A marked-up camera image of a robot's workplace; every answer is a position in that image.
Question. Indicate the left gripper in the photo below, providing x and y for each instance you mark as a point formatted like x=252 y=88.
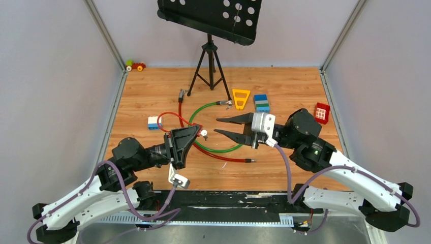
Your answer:
x=178 y=143

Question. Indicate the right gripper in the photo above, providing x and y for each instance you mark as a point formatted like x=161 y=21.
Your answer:
x=249 y=138

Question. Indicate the small key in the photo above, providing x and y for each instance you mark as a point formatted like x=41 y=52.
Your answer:
x=203 y=133

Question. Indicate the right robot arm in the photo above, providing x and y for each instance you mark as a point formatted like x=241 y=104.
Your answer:
x=383 y=204

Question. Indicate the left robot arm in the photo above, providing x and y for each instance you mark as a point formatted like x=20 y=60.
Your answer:
x=113 y=186

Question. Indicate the blue green stacked blocks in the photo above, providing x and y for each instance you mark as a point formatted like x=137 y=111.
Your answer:
x=261 y=103

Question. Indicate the yellow triangular plastic piece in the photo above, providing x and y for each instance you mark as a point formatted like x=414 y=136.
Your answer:
x=240 y=98

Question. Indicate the white blue block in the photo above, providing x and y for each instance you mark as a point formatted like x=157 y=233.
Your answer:
x=153 y=123

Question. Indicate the red window block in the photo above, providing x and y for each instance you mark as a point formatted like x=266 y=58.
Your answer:
x=321 y=113

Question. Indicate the toy car red green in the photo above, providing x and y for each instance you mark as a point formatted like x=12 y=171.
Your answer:
x=131 y=65

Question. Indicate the black music stand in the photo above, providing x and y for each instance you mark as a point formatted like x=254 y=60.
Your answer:
x=234 y=21

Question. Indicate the green cable lock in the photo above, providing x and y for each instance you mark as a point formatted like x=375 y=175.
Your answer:
x=210 y=150

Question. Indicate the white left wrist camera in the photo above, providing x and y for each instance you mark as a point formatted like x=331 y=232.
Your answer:
x=176 y=179

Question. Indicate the thick red cable lock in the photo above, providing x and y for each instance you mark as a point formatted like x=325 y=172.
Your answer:
x=208 y=153

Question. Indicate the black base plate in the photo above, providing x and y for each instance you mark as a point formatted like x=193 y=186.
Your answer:
x=234 y=206

